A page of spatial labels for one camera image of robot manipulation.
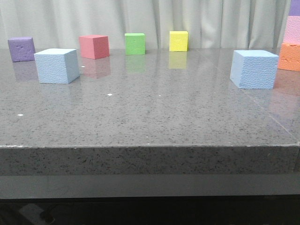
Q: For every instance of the light blue foam cube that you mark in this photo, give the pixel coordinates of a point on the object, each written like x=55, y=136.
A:
x=254, y=69
x=57, y=66

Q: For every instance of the green foam cube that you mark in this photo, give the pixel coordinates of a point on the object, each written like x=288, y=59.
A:
x=135, y=43

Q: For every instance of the yellow foam cube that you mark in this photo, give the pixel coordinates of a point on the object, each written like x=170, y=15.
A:
x=178, y=41

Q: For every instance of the pink foam cube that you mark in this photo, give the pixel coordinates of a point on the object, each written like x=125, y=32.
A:
x=94, y=46

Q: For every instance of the white curtain backdrop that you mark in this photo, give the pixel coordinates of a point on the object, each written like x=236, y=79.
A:
x=210, y=23

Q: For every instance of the purple foam cube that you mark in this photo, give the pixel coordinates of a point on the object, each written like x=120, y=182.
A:
x=21, y=49

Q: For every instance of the orange foam block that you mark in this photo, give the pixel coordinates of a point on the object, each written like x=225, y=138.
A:
x=289, y=57

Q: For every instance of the pink foam block stacked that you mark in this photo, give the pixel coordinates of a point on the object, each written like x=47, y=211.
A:
x=292, y=30

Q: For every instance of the purple foam block top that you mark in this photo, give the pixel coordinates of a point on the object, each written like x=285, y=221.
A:
x=294, y=8

